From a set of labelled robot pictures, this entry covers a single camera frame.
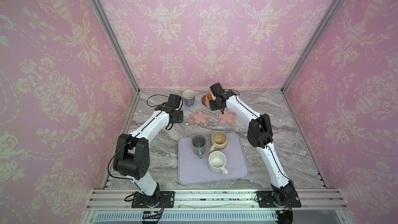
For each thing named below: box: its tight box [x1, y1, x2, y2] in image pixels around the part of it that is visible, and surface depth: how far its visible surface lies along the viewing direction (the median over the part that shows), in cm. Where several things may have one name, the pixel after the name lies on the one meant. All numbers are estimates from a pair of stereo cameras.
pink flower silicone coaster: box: [215, 108, 237, 128], surface depth 105 cm
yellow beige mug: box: [209, 130, 228, 153], surface depth 87 cm
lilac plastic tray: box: [177, 132, 250, 186], surface depth 86 cm
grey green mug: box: [191, 134, 207, 160], surface depth 86 cm
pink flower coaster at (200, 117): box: [189, 108, 212, 128], surface depth 108 cm
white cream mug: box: [208, 150, 229, 176], surface depth 81 cm
